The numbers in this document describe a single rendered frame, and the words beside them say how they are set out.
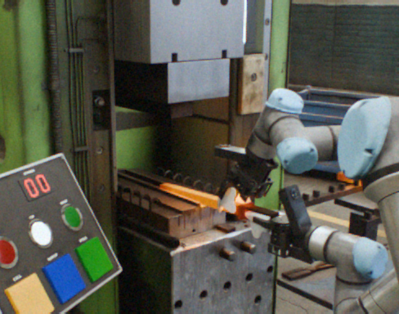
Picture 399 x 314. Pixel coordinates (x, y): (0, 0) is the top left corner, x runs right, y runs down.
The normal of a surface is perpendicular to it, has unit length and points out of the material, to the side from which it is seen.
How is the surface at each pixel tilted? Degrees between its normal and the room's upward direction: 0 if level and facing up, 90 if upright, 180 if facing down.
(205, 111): 90
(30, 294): 60
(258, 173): 90
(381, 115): 46
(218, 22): 90
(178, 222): 90
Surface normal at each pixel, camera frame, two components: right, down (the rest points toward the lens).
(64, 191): 0.78, -0.36
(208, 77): 0.63, 0.25
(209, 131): -0.78, 0.20
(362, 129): -0.99, -0.06
